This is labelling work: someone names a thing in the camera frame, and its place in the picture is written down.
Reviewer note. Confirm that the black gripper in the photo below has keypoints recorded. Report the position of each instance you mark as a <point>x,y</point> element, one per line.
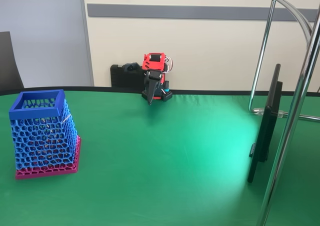
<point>152,82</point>

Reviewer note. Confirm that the black red robot arm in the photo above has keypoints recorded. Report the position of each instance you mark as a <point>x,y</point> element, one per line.
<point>153,59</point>

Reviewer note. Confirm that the blue magenta mesh basket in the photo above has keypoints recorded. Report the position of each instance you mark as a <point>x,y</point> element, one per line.
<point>40,136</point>

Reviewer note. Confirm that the black plastic tool case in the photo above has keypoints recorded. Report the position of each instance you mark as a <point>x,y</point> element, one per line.
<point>120,78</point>

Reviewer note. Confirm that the green table cloth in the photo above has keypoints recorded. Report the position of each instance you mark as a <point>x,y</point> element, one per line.
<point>175,173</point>

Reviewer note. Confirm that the black LED light panel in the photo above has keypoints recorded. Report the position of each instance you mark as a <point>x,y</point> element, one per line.
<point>267,126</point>

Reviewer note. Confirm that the chrome tube stand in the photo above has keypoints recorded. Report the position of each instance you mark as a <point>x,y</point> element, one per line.
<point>291,126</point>

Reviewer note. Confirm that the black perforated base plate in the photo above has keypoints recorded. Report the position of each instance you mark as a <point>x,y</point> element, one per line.
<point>168,95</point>

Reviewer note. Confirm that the black camera on bracket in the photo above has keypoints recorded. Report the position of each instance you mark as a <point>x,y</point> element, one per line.
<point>132,67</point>

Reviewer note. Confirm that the grey wall rail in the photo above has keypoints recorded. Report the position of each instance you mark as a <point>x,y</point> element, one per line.
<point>175,12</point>

